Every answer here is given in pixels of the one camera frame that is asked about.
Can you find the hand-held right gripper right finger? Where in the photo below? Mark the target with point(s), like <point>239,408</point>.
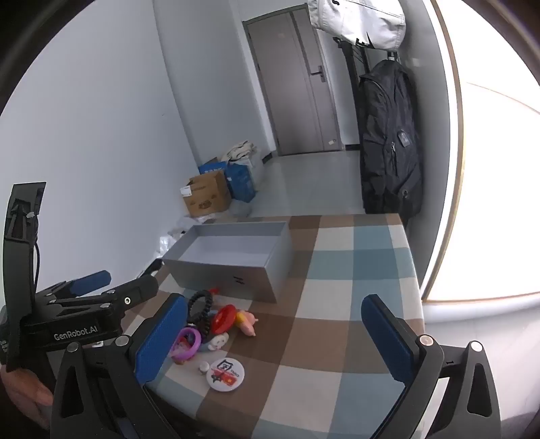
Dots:
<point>388,337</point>

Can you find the blue shopping bag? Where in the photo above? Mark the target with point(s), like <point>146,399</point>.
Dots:
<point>242,183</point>

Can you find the checkered tablecloth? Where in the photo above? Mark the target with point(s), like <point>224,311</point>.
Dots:
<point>337,274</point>

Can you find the white plastic bag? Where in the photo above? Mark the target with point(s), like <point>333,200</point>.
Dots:
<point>173,240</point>

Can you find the red round toy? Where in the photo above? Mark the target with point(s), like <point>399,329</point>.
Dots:
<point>223,317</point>

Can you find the round white pin badge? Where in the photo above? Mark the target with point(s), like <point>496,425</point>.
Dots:
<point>225,374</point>

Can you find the black coat rack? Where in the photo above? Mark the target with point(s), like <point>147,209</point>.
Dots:
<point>348,76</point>

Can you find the pink pig figurine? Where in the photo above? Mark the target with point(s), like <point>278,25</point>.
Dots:
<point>247,321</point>

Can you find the brown cardboard box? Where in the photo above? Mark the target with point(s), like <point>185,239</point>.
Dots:
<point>206,195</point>

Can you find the small white bead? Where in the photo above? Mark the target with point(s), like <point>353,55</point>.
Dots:
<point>204,367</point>

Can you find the grey door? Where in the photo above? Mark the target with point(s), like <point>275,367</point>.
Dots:
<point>295,84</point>

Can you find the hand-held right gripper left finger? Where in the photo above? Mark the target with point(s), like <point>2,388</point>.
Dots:
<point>160,337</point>

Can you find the person's left hand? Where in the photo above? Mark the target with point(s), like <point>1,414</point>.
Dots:
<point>25,392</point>

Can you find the small white charm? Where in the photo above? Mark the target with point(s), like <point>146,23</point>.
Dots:
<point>217,340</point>

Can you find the black backpack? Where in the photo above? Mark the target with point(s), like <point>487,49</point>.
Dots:
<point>388,143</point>

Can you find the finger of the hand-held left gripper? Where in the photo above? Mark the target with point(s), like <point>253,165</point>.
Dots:
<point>90,281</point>
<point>135,293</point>

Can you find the grey cardboard box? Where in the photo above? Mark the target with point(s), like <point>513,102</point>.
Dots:
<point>236,276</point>

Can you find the white hanging bag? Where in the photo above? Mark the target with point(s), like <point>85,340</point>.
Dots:
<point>358,21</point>

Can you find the cream cloth bag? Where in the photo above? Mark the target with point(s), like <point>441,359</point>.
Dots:
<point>240,151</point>

